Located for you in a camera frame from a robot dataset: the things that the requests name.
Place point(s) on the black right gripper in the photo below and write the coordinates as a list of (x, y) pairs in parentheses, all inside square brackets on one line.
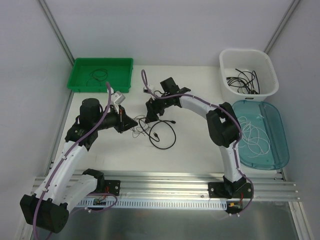
[(153, 110)]

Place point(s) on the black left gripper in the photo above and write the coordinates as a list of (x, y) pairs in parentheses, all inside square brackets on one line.
[(121, 119)]

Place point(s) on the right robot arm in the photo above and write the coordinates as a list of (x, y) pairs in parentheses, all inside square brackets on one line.
[(223, 127)]

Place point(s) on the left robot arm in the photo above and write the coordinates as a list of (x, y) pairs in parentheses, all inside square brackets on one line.
[(52, 202)]

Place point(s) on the green plastic tray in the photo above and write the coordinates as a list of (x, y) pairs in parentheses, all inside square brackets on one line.
[(90, 75)]

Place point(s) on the white plastic basin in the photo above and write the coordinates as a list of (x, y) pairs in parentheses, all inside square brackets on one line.
[(235, 62)]

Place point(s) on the teal transparent plastic bin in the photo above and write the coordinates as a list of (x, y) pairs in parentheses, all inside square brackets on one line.
[(263, 145)]

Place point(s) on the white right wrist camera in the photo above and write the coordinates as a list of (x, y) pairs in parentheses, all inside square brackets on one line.
[(149, 89)]

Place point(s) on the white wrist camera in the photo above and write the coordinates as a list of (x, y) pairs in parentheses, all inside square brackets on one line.
[(116, 97), (149, 89)]

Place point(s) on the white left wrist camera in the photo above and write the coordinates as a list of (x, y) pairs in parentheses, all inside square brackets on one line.
[(116, 97)]

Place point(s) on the aluminium mounting rail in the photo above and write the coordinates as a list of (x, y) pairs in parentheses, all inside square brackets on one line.
[(194, 186)]

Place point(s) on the white slotted cable duct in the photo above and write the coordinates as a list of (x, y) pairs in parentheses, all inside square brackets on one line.
[(131, 203)]

